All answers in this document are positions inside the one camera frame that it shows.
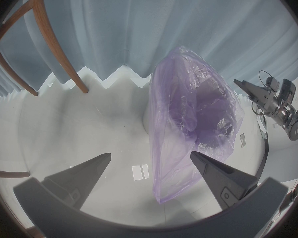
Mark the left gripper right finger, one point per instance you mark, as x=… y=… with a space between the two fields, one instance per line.
x=226 y=180

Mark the white padded wooden chair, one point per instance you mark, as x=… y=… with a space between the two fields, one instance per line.
x=83 y=87

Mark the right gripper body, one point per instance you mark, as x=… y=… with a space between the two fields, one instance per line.
x=270 y=103

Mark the pale blue curtain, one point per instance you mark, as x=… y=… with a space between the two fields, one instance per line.
x=139 y=21

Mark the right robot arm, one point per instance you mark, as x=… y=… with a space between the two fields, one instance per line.
x=288 y=90

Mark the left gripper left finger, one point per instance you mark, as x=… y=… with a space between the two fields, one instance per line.
x=82 y=180

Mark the purple plastic bag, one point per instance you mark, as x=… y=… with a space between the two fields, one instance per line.
x=178 y=162

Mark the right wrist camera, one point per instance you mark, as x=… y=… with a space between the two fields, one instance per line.
x=272 y=83

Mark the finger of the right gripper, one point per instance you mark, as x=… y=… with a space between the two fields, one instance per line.
x=253 y=92

